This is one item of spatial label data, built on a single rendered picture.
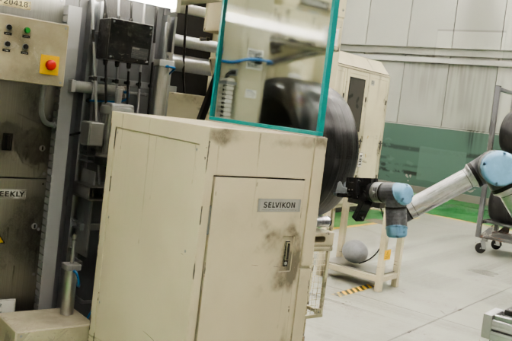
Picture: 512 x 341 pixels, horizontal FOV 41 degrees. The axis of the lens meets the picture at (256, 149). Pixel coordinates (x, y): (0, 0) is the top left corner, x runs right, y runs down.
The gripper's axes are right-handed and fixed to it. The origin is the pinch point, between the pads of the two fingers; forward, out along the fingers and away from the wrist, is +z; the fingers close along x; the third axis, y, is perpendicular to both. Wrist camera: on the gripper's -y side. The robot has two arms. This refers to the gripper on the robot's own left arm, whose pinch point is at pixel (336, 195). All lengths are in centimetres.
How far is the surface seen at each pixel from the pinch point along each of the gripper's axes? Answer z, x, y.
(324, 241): 10.5, -5.0, -19.2
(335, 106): 0.7, 1.4, 34.7
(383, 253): 175, -226, -51
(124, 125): -7, 95, 19
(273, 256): -49, 70, -15
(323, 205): 6.3, 0.6, -4.5
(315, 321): 138, -121, -87
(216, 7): 52, 25, 78
